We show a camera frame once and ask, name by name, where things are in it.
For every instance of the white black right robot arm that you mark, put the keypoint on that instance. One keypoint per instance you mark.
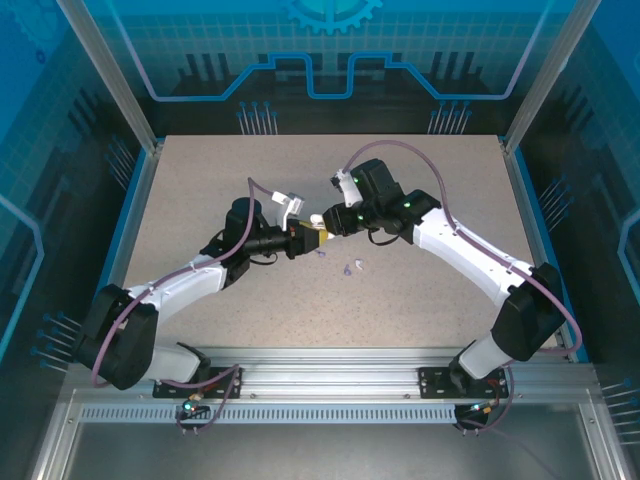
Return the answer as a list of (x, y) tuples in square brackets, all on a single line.
[(465, 255)]

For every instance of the aluminium table side rail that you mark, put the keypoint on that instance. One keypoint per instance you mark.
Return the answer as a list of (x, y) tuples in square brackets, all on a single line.
[(122, 250), (526, 200)]

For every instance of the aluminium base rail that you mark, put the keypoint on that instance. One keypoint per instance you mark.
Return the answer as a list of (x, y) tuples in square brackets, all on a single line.
[(325, 375)]

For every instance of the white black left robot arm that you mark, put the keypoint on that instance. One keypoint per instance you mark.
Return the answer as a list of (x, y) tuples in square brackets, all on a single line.
[(190, 282)]

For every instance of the aluminium frame post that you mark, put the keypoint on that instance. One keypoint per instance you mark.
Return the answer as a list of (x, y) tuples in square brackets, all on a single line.
[(546, 75), (114, 75)]

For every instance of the grey metal shelf panel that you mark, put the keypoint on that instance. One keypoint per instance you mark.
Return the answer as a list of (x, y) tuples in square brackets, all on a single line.
[(325, 455)]

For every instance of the connector with green light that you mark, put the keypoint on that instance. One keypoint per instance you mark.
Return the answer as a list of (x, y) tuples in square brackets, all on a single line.
[(482, 407), (190, 406)]

